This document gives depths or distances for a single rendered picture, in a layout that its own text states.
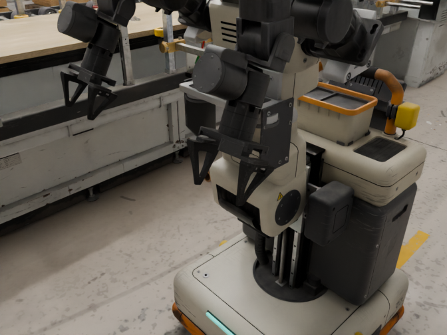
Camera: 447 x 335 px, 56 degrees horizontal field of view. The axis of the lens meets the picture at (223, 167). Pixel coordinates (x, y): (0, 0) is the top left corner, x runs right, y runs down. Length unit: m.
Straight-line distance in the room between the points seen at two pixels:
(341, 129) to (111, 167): 1.56
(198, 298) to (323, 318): 0.42
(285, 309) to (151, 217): 1.09
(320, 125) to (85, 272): 1.28
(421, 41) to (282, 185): 3.55
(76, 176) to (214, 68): 1.90
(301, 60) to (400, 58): 3.84
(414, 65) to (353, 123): 3.32
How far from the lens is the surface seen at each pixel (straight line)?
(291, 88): 1.00
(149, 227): 2.25
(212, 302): 1.47
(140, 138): 2.57
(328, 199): 1.12
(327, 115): 1.26
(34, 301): 2.01
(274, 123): 0.89
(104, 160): 2.49
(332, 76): 0.85
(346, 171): 1.23
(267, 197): 1.03
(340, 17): 0.74
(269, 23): 0.63
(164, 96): 2.30
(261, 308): 1.45
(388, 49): 4.76
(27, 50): 2.08
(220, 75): 0.58
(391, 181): 1.19
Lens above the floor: 1.36
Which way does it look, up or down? 30 degrees down
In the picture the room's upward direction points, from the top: straight up
